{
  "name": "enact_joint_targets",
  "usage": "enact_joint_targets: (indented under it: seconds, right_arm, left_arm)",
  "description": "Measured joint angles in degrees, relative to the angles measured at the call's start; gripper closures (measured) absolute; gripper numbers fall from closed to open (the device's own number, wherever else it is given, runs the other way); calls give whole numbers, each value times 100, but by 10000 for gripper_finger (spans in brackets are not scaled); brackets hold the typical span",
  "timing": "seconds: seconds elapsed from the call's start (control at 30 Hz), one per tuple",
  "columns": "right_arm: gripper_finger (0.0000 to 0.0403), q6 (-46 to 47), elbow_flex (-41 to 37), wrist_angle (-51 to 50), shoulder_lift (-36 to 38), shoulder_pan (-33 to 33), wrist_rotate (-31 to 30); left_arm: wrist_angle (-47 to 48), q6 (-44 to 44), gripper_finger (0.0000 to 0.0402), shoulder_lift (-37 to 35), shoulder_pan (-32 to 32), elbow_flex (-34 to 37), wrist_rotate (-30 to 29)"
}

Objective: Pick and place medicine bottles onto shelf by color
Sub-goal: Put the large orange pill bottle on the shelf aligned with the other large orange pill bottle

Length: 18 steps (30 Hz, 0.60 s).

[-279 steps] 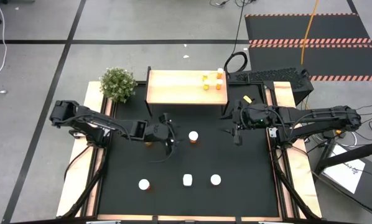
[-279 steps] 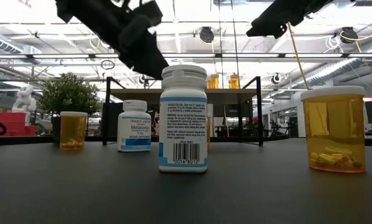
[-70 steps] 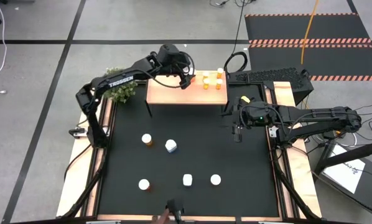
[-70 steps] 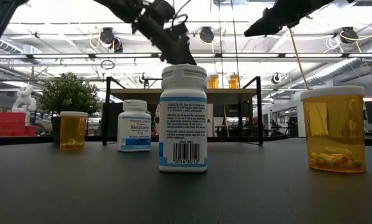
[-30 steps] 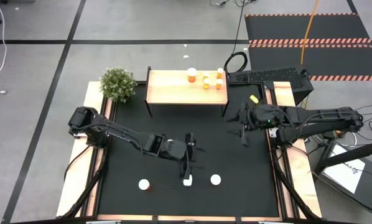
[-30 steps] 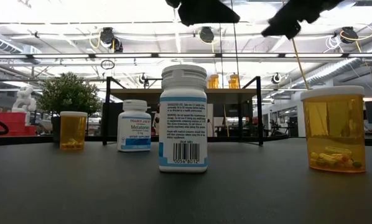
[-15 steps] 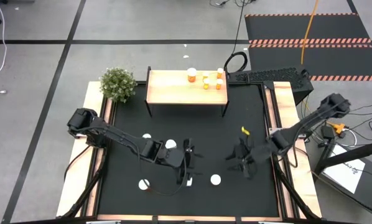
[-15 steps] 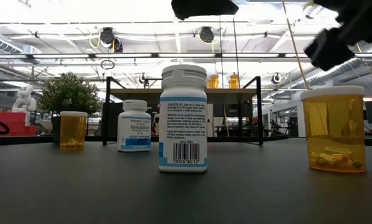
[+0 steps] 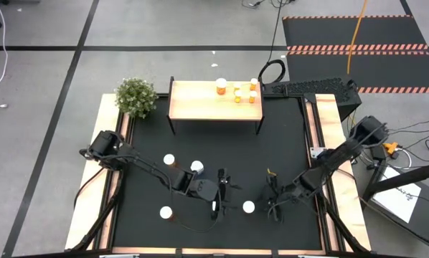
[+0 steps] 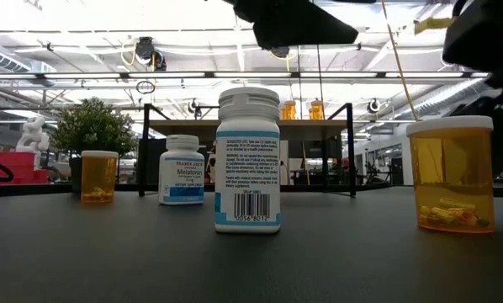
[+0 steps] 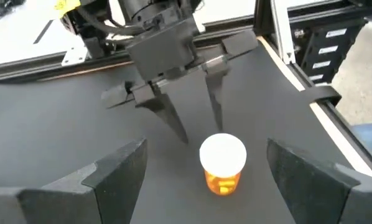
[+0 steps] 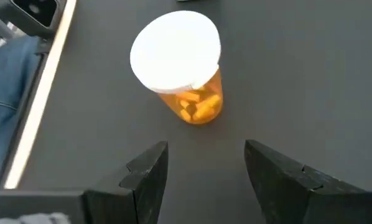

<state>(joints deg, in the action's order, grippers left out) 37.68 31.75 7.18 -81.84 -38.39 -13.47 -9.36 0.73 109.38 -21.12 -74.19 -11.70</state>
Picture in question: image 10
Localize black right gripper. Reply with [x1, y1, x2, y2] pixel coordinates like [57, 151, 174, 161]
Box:
[442, 0, 503, 136]

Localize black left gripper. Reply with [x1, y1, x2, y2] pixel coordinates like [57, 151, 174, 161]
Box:
[224, 0, 359, 50]

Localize large orange pill bottle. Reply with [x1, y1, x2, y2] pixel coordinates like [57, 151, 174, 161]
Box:
[405, 115, 496, 236]
[80, 150, 119, 205]

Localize white blue-label supplement bottle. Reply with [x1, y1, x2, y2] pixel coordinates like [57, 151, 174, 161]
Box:
[157, 134, 206, 207]
[214, 87, 283, 235]

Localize wooden shelf black metal legs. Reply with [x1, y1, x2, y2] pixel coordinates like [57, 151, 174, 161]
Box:
[137, 102, 357, 199]

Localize yellow tape tag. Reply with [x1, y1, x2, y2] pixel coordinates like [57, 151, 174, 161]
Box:
[414, 16, 455, 35]

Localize long ceiling light fixture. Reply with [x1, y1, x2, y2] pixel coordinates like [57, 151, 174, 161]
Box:
[0, 70, 490, 82]

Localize artificial green potted plant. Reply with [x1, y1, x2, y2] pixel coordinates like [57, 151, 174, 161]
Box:
[49, 96, 140, 194]

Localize black table mat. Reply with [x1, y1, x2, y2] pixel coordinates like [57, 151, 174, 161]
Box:
[0, 184, 503, 303]

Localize white figure sculpture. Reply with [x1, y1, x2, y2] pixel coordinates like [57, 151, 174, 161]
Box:
[14, 115, 51, 169]

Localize red plastic box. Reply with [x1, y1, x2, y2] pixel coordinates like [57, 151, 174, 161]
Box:
[0, 151, 50, 185]

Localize black hanging cable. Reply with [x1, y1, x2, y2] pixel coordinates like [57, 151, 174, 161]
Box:
[315, 43, 327, 102]

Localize silver ventilation duct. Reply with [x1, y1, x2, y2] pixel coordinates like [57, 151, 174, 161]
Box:
[392, 77, 495, 127]

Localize yellow hanging cable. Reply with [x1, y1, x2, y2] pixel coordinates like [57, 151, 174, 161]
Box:
[379, 0, 421, 124]

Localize black hanging ring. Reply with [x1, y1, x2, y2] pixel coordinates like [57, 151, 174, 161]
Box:
[135, 80, 156, 96]

